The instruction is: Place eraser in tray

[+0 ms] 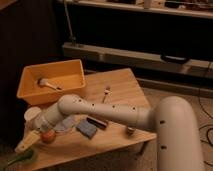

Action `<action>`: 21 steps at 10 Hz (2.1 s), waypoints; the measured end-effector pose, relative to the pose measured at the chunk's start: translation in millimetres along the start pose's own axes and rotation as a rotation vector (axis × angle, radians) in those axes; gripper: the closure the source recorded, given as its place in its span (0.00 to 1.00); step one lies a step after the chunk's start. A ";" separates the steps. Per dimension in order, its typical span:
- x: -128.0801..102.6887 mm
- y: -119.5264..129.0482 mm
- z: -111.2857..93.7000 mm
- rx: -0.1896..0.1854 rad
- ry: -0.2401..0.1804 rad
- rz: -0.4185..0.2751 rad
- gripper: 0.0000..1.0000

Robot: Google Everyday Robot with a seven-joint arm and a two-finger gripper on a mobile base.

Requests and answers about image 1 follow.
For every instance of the dark metal cup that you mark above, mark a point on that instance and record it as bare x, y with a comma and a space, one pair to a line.
130, 131

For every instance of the grey metal shelf beam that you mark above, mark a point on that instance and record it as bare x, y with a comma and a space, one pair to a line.
136, 59

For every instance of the white paper cup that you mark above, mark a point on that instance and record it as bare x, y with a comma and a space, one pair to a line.
30, 114

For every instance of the black handle on shelf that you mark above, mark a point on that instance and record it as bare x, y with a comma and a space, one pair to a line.
175, 60

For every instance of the small wooden fork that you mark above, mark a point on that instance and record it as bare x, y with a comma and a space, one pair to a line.
106, 92

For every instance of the light blue cloth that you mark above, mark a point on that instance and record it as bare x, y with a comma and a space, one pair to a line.
65, 125

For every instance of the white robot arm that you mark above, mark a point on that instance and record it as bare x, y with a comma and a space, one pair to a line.
173, 120

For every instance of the red apple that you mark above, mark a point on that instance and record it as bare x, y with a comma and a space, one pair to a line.
48, 137

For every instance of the blue sponge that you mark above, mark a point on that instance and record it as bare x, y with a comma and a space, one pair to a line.
86, 128

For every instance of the wooden table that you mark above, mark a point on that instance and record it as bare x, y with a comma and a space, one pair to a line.
72, 145

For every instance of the yellow plastic tray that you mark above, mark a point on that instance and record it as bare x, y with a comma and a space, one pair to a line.
68, 75

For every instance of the green pear toy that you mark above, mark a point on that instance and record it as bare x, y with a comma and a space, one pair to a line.
20, 157

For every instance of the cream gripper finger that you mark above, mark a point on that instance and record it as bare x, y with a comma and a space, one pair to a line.
30, 139

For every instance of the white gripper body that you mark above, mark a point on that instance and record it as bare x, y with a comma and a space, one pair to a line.
43, 123

